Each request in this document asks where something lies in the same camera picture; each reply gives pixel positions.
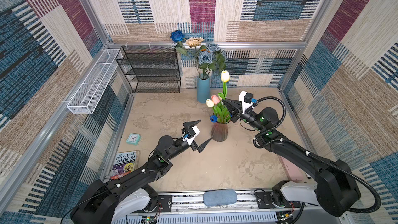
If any pale blue rose bouquet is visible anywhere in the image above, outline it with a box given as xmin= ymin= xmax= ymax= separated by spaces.
xmin=194 ymin=43 xmax=226 ymax=80

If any white wire mesh basket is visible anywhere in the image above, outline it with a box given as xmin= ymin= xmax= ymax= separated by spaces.
xmin=67 ymin=49 xmax=119 ymax=115

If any light blue cylindrical vase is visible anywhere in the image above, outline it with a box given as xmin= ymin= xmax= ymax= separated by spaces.
xmin=197 ymin=76 xmax=210 ymax=104

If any red ribbed glass vase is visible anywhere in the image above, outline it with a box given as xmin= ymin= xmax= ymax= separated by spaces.
xmin=210 ymin=122 xmax=229 ymax=142

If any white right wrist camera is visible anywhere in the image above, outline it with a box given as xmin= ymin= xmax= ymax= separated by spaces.
xmin=239 ymin=91 xmax=258 ymax=114

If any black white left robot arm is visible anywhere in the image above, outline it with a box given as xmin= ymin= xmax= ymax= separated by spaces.
xmin=70 ymin=120 xmax=208 ymax=224

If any blue tulip stem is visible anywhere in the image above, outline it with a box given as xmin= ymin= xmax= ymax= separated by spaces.
xmin=210 ymin=115 xmax=218 ymax=123

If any cream sunflower with stem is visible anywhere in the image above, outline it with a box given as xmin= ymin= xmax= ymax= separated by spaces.
xmin=185 ymin=37 xmax=205 ymax=48

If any black wire shelf rack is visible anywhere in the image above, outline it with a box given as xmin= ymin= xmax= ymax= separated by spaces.
xmin=116 ymin=46 xmax=181 ymax=93

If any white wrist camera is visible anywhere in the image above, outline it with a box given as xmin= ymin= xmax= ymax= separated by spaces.
xmin=182 ymin=126 xmax=200 ymax=146
xmin=239 ymin=91 xmax=258 ymax=114

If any pink tulip stem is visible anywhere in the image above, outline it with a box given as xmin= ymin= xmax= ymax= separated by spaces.
xmin=210 ymin=95 xmax=223 ymax=123

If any blue grey cushion pad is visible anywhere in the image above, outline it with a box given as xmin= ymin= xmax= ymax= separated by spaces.
xmin=203 ymin=189 xmax=237 ymax=207

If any treehouse paperback book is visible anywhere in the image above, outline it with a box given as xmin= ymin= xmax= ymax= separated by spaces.
xmin=109 ymin=150 xmax=139 ymax=180

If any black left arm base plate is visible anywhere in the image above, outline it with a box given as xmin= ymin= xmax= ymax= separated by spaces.
xmin=145 ymin=195 xmax=173 ymax=213

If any teal small alarm clock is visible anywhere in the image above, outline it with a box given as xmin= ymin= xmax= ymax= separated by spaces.
xmin=126 ymin=133 xmax=141 ymax=145

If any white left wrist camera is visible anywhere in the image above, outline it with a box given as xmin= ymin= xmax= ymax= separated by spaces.
xmin=182 ymin=126 xmax=200 ymax=146

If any pink pencil case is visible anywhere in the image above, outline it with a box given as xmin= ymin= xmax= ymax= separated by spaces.
xmin=278 ymin=156 xmax=307 ymax=182

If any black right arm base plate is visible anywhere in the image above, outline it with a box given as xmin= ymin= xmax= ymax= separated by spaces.
xmin=254 ymin=189 xmax=277 ymax=209

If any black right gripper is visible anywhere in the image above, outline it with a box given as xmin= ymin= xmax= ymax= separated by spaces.
xmin=222 ymin=98 xmax=264 ymax=132

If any dark blue rose stem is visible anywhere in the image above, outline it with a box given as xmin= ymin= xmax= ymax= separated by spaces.
xmin=170 ymin=30 xmax=188 ymax=55

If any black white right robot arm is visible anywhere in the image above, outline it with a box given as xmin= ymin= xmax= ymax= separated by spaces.
xmin=222 ymin=91 xmax=381 ymax=217

